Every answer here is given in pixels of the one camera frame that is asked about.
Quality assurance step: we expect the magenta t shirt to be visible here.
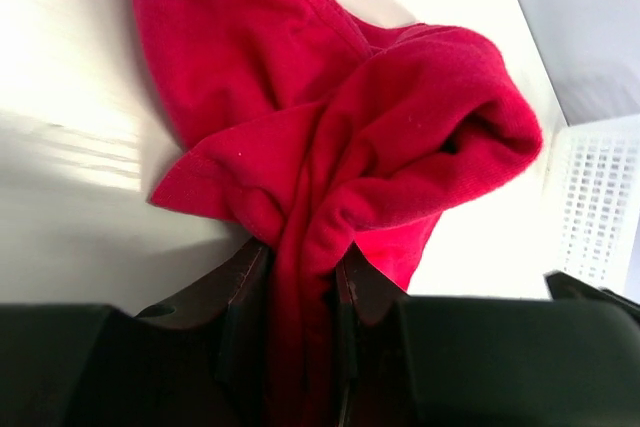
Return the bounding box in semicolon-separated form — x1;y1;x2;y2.
132;0;543;426

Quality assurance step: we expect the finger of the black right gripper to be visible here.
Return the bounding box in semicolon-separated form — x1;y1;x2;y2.
544;271;640;320

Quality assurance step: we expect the white plastic basket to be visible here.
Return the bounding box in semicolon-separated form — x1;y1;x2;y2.
543;114;639;293

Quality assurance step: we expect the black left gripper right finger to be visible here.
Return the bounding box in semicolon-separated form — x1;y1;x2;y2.
335;248;639;426

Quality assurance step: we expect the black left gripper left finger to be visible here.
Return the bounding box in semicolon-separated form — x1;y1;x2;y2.
1;240;271;426

